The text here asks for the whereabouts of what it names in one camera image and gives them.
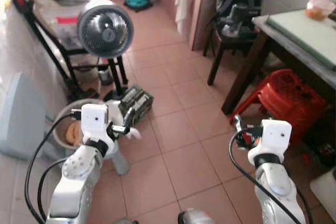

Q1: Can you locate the green and black carton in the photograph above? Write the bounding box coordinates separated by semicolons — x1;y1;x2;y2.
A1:
119;84;155;126

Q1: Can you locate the grey plastic stool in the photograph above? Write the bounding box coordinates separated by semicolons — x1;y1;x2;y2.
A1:
50;127;143;176

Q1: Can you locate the small metal can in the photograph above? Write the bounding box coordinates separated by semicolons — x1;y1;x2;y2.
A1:
98;67;114;87

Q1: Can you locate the red plastic stool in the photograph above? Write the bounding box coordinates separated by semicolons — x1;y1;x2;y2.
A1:
229;69;325;147

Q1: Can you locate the dark wooden chair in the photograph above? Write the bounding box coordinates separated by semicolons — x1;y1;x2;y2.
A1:
203;4;263;87

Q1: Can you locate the dark wooden table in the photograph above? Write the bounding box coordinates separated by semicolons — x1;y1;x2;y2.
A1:
221;14;336;115

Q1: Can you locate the round grey electric fan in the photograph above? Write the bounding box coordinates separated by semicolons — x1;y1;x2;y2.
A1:
77;0;135;59

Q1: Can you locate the grey flat panel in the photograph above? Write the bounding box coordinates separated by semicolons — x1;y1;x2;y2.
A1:
0;72;51;161

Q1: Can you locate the grey robot leg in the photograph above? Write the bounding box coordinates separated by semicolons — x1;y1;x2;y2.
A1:
177;209;216;224

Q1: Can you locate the white plastic box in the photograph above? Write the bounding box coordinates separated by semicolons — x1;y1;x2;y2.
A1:
309;168;336;220

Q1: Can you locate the black metal folding rack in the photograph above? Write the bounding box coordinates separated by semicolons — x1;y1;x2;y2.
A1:
0;0;130;102

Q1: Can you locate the pale green table mat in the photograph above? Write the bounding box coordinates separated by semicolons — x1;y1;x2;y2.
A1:
266;10;336;70

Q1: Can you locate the red label strip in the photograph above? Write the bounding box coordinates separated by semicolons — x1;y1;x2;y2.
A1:
56;16;79;25

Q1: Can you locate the pink wooden board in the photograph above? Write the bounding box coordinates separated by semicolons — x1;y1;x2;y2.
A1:
188;0;222;52

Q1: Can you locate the white hanging towel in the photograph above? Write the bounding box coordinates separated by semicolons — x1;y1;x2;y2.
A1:
174;0;191;37

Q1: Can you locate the clear plastic food container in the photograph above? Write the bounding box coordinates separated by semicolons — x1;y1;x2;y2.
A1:
305;0;336;22

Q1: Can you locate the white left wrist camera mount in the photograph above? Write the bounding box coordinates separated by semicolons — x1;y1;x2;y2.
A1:
81;104;114;147

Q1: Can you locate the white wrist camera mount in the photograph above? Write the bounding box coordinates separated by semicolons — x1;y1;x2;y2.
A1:
81;104;114;147
247;120;292;165

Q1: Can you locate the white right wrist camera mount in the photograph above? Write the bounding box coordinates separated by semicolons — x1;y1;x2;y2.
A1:
247;120;292;165

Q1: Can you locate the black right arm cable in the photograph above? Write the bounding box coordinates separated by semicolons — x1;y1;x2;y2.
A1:
228;129;313;224

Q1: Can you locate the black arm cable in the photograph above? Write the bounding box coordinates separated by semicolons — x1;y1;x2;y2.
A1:
228;129;313;224
24;110;82;224

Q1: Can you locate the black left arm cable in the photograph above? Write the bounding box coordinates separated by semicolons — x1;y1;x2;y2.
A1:
24;110;82;224

